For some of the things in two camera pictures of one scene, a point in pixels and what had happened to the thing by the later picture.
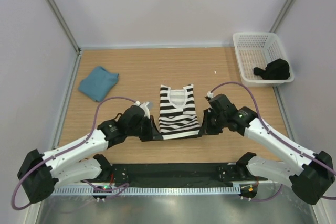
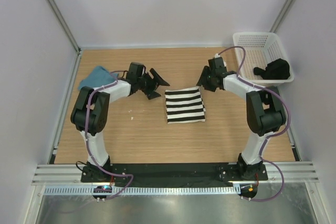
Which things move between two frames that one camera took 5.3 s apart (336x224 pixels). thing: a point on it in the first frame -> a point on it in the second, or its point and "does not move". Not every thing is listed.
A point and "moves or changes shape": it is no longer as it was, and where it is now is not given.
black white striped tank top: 178,116 moves or changes shape
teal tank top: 98,84 does not move
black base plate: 172,175 does not move
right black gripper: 206,128 -> 202,80
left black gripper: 153,133 -> 154,94
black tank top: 277,70 does not move
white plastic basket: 256,50 does not move
